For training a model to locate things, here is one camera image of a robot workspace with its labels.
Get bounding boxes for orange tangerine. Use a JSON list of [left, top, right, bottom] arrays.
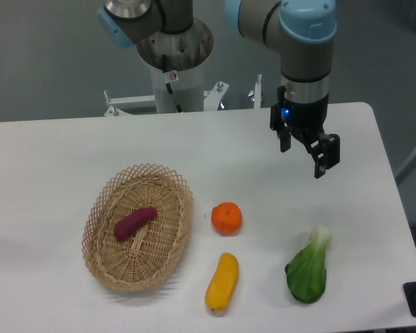
[[211, 202, 243, 235]]

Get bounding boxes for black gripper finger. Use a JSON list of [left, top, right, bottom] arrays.
[[277, 128, 291, 153], [300, 130, 340, 179]]

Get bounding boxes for green bok choy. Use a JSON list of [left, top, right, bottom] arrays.
[[285, 225, 331, 304]]

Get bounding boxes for yellow mango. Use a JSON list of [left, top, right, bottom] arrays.
[[205, 253, 240, 312]]

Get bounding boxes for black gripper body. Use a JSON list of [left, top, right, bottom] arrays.
[[270, 85, 329, 139]]

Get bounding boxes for oval wicker basket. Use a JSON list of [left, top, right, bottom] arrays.
[[82, 164, 193, 292]]

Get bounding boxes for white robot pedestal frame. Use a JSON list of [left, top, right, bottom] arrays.
[[103, 62, 264, 117]]

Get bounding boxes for black cable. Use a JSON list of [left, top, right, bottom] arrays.
[[160, 54, 184, 114]]

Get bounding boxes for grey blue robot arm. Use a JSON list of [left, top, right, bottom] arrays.
[[97, 1, 340, 178]]

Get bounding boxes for purple sweet potato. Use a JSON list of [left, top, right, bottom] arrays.
[[114, 207, 157, 240]]

